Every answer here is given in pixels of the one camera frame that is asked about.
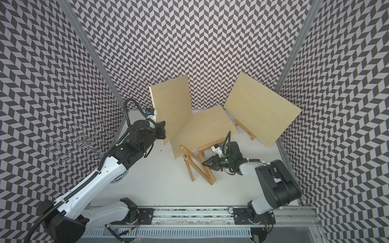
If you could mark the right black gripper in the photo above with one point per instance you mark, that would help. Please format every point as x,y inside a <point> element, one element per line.
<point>216,163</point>

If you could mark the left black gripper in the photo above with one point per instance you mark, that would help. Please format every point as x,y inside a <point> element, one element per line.
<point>159,128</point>

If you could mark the light plywood board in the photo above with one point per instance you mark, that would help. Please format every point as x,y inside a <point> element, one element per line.
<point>202,128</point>
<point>262,111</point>
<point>172,101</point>

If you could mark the wooden easel with label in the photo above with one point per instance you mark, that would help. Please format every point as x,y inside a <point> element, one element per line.
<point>252,136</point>

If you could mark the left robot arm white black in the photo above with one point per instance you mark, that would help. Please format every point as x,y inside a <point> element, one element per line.
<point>67,218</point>

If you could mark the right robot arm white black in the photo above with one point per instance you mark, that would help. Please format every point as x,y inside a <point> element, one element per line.
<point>278,186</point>

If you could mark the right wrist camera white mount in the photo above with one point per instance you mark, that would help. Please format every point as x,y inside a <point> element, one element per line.
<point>217,149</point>

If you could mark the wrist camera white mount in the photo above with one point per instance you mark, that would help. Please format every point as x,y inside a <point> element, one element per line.
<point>217,149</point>
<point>151,113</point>

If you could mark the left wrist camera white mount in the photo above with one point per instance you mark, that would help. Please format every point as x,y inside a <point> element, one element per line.
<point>151,113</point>

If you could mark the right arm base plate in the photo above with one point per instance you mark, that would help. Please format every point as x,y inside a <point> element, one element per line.
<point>247,216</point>

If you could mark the aluminium front rail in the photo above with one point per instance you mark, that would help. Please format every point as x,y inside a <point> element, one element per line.
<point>287,216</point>

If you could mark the wire whisk rack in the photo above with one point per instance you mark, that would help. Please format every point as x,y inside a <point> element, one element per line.
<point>65,149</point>

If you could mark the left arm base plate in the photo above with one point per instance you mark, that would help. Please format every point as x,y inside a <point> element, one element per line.
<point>142,216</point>

